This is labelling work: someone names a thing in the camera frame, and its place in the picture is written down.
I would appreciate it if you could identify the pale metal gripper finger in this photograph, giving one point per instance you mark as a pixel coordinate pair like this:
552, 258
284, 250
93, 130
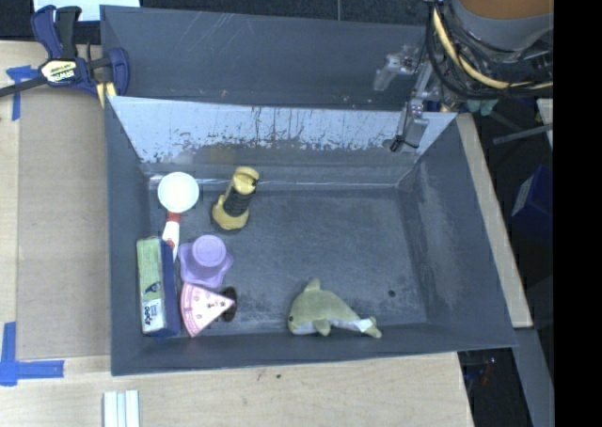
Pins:
415, 124
397, 68

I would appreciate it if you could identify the green and blue box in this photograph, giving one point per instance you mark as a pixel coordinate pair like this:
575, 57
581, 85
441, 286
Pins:
151, 284

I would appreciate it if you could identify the pink toy pizza slice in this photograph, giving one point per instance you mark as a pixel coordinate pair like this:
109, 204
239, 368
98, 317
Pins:
197, 310

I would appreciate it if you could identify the purple star-shaped cup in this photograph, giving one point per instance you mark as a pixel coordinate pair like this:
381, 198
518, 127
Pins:
207, 258

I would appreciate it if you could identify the white round scoop, red collar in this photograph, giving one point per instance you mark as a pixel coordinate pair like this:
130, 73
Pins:
178, 191

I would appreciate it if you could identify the grey metal bin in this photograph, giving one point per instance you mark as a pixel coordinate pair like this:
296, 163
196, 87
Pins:
320, 237

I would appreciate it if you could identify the grey-green plush dolphin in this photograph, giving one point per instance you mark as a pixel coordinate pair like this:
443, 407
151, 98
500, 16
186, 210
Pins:
320, 312

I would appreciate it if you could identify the black round object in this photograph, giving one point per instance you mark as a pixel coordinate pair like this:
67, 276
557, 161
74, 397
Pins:
232, 294

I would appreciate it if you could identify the black cylinder on white bracket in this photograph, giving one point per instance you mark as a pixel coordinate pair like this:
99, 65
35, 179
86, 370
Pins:
396, 143

